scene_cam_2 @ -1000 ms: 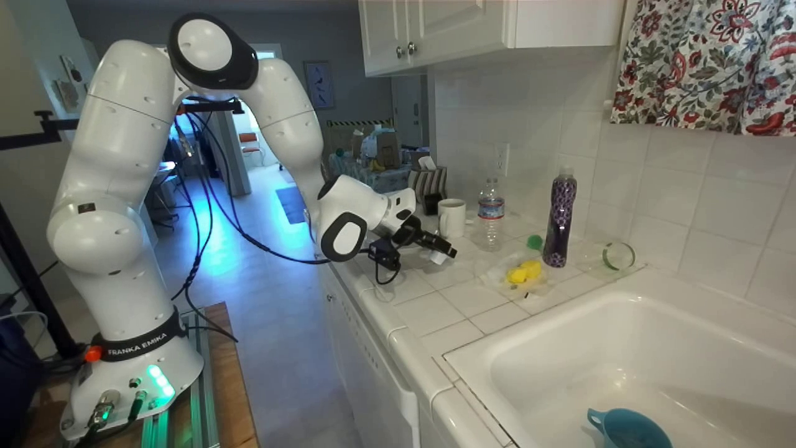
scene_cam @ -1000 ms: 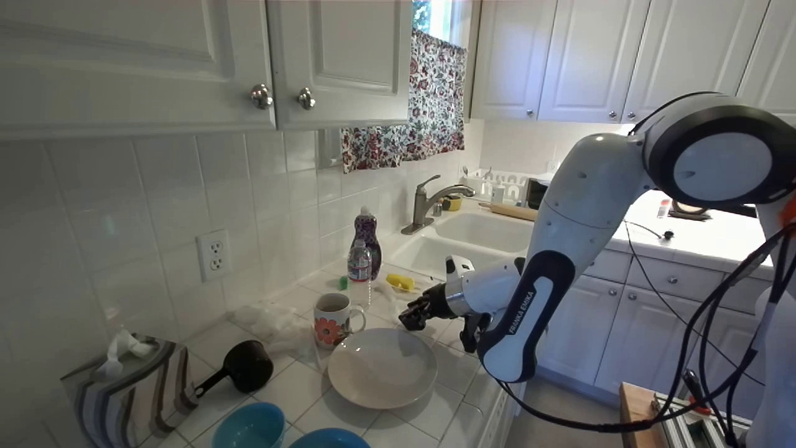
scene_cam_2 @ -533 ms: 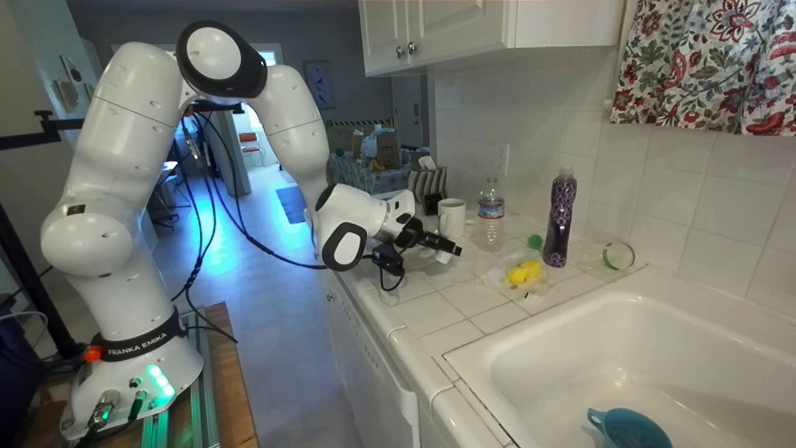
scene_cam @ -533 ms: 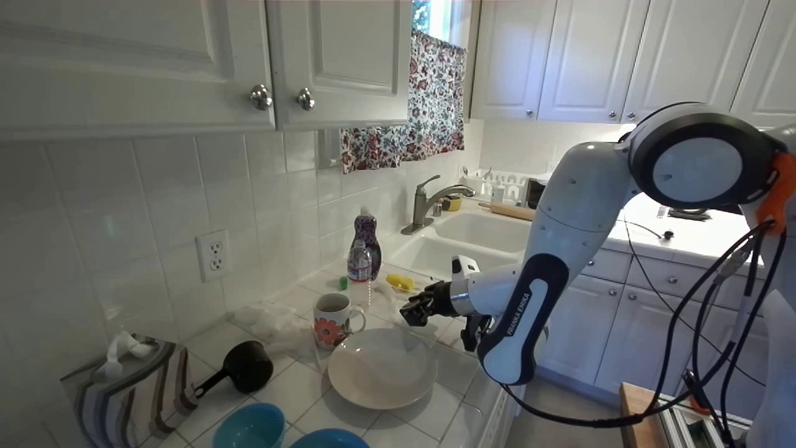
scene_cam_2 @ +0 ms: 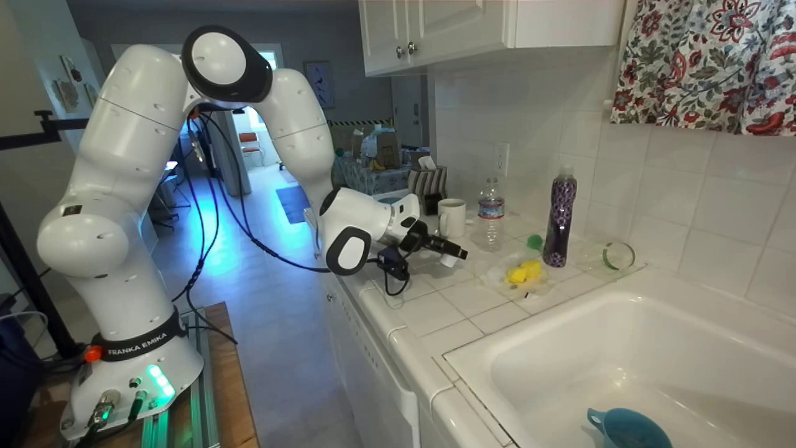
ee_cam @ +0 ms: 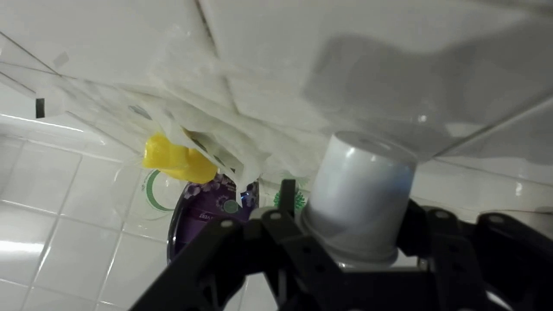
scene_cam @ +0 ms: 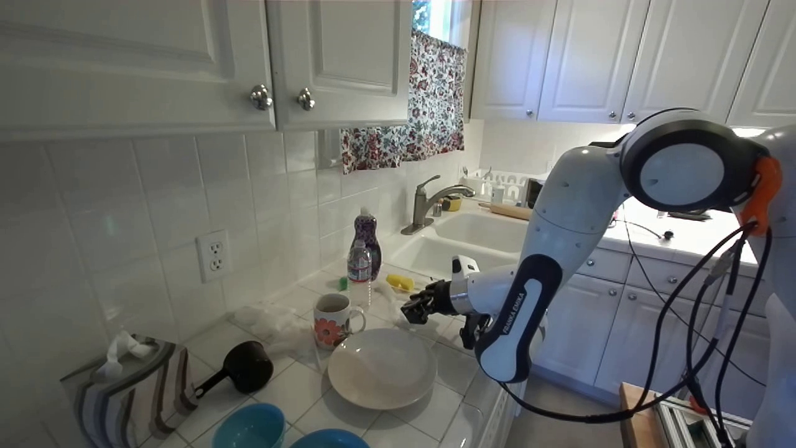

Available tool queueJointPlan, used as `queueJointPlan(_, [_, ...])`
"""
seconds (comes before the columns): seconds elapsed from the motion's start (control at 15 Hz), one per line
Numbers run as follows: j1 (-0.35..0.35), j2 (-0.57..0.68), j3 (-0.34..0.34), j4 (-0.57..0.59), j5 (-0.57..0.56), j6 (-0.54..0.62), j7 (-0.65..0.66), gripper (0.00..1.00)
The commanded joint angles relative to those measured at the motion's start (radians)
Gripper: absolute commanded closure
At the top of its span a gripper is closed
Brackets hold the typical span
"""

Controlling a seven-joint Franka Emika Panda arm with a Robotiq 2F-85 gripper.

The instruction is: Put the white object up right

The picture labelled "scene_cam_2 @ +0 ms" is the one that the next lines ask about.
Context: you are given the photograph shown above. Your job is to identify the white upper cabinet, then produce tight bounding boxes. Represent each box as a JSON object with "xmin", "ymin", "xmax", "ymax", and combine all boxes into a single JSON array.
[{"xmin": 355, "ymin": 0, "xmax": 630, "ymax": 80}]

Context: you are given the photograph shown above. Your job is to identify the floral curtain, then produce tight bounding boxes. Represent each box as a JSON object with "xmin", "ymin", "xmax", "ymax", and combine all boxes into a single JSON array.
[{"xmin": 609, "ymin": 0, "xmax": 796, "ymax": 139}]

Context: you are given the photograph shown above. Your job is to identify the framed wall picture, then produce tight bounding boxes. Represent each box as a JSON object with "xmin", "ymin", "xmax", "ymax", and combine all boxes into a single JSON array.
[{"xmin": 301, "ymin": 57, "xmax": 337, "ymax": 113}]

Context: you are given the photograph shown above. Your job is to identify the yellow sponge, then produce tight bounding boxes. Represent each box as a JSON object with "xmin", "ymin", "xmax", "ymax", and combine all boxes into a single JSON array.
[{"xmin": 505, "ymin": 259, "xmax": 545, "ymax": 290}]

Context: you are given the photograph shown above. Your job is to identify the clear plastic water bottle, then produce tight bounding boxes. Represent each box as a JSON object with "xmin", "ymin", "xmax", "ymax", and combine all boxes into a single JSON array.
[{"xmin": 474, "ymin": 177, "xmax": 508, "ymax": 253}]

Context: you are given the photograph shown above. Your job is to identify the clear glass with green rim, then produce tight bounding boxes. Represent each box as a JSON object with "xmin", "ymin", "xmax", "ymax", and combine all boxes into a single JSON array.
[{"xmin": 602, "ymin": 240, "xmax": 638, "ymax": 275}]

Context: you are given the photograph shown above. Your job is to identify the blue bowl in sink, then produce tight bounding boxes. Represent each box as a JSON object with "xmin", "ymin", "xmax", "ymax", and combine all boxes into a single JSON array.
[{"xmin": 585, "ymin": 406, "xmax": 673, "ymax": 448}]

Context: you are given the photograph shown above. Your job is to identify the striped kitchen towel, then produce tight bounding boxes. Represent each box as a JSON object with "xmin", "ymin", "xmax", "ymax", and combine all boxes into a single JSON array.
[{"xmin": 407, "ymin": 156, "xmax": 449, "ymax": 203}]

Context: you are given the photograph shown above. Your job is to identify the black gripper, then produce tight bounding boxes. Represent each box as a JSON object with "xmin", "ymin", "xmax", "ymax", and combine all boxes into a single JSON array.
[{"xmin": 397, "ymin": 218, "xmax": 470, "ymax": 263}]

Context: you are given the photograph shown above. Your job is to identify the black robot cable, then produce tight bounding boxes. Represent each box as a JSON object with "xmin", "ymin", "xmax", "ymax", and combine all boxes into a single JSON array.
[{"xmin": 169, "ymin": 108, "xmax": 412, "ymax": 346}]

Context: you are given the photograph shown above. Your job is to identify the black camera boom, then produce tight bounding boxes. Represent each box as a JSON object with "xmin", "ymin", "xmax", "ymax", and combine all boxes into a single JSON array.
[{"xmin": 0, "ymin": 109, "xmax": 95, "ymax": 153}]

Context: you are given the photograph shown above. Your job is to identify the white kitchen sink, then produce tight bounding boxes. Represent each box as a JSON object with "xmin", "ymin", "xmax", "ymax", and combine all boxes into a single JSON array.
[{"xmin": 442, "ymin": 290, "xmax": 796, "ymax": 448}]

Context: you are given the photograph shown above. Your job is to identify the purple dish soap bottle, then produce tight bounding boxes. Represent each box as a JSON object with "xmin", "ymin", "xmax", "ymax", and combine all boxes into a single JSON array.
[{"xmin": 541, "ymin": 170, "xmax": 579, "ymax": 270}]

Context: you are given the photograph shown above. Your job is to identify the white dishwasher front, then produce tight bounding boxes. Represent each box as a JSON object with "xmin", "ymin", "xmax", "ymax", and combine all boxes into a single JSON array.
[{"xmin": 313, "ymin": 271, "xmax": 419, "ymax": 448}]

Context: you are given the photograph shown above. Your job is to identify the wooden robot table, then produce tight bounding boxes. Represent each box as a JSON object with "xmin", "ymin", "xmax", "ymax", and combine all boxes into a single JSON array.
[{"xmin": 21, "ymin": 305, "xmax": 262, "ymax": 448}]

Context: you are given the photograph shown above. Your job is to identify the white floral mug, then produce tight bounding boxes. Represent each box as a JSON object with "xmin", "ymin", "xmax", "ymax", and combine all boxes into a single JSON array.
[{"xmin": 434, "ymin": 198, "xmax": 467, "ymax": 241}]

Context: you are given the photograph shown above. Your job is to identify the cluttered dish rack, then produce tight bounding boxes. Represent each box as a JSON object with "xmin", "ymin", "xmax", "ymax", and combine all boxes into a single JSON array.
[{"xmin": 330, "ymin": 122, "xmax": 412, "ymax": 199}]

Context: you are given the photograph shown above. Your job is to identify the blue floor mat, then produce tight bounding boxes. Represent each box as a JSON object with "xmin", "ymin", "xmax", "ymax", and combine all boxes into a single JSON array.
[{"xmin": 273, "ymin": 182, "xmax": 313, "ymax": 228}]

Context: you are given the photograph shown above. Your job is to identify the clear plastic dish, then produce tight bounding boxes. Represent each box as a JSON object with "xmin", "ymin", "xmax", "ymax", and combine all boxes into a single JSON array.
[{"xmin": 483, "ymin": 253, "xmax": 555, "ymax": 299}]

